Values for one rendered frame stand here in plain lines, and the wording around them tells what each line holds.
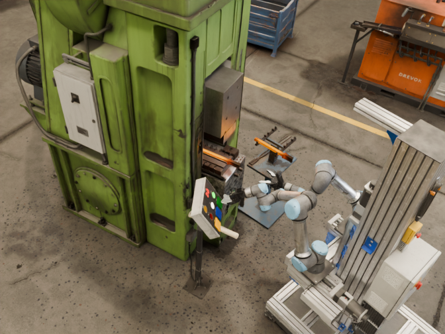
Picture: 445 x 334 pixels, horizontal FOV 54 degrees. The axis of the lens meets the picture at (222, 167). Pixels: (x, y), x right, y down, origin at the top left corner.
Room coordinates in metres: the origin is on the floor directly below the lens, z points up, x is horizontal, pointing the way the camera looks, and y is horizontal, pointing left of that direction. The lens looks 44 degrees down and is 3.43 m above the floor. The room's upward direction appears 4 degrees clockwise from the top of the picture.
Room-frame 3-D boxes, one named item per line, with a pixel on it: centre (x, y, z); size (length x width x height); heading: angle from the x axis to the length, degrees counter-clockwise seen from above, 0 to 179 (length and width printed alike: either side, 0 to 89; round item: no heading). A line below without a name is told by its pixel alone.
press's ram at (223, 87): (2.67, 0.14, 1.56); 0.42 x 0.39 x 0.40; 64
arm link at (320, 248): (1.75, -0.70, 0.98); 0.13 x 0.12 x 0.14; 128
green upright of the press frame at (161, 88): (2.44, 0.41, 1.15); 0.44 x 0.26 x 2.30; 64
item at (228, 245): (2.52, -0.08, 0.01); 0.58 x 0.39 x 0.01; 154
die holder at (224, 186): (2.69, 0.14, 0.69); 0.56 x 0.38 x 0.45; 64
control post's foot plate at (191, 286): (2.00, 0.13, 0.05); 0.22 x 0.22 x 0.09; 64
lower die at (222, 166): (2.63, 0.15, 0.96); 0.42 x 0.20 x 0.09; 64
